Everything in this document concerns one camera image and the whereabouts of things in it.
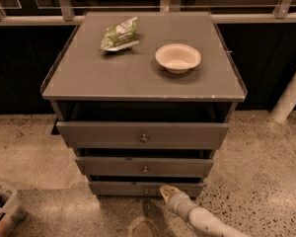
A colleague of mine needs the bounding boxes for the grey bottom drawer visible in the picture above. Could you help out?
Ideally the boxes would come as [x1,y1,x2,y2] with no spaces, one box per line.
[89,181,203,198]

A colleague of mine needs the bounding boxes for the grey drawer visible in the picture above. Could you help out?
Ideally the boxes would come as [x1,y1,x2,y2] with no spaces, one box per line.
[89,181,203,198]
[76,157,213,178]
[56,121,229,149]

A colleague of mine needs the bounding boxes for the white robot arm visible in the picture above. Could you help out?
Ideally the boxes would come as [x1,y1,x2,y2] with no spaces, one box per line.
[160,185,251,237]

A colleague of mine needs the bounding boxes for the grey middle drawer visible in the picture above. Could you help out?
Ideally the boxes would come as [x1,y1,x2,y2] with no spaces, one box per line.
[76,157,213,178]

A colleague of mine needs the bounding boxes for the grey drawer cabinet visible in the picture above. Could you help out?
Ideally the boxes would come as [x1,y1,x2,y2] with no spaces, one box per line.
[40,12,247,185]

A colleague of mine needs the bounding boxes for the grey top drawer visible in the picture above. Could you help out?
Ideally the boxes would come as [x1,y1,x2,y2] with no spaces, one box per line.
[56,121,229,149]

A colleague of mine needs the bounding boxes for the white paper bowl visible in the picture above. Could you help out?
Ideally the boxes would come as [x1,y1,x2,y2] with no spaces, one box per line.
[155,43,201,74]

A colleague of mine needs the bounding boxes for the green white snack bag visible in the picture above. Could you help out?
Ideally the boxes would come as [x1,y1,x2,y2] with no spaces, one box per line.
[101,17,140,51]

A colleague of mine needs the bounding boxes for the clear plastic storage bin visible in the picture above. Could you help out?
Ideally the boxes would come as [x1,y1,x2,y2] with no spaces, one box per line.
[0,181,27,237]

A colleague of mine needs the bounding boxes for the metal railing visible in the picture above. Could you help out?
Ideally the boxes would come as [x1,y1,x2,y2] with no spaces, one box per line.
[0,0,296,26]

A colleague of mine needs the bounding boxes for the white diagonal post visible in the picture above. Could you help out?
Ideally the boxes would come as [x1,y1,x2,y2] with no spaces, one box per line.
[270,72,296,123]

